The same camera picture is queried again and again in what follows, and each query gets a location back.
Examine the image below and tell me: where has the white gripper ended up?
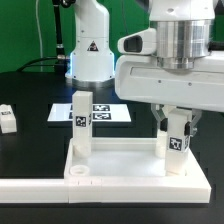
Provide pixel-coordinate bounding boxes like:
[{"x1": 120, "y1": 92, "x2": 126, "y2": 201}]
[{"x1": 115, "y1": 53, "x2": 224, "y2": 137}]

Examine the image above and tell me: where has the white desk top tray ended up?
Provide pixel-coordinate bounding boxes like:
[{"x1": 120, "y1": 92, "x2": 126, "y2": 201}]
[{"x1": 64, "y1": 137, "x2": 203, "y2": 187}]

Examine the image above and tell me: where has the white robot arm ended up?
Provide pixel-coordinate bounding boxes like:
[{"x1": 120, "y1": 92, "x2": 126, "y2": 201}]
[{"x1": 57, "y1": 0, "x2": 224, "y2": 113}]

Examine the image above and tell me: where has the white L-shaped corner guide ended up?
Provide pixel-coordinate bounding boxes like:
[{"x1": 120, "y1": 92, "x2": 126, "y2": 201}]
[{"x1": 0, "y1": 142, "x2": 212, "y2": 204}]

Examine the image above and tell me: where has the fiducial marker plate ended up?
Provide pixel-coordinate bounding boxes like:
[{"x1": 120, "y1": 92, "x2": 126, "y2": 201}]
[{"x1": 48, "y1": 103, "x2": 131, "y2": 123}]

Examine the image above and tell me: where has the black cable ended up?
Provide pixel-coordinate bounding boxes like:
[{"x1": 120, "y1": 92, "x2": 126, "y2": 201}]
[{"x1": 14, "y1": 0, "x2": 72, "y2": 73}]

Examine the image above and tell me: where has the white cable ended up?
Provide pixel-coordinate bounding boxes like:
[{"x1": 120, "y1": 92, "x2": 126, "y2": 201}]
[{"x1": 35, "y1": 0, "x2": 44, "y2": 73}]

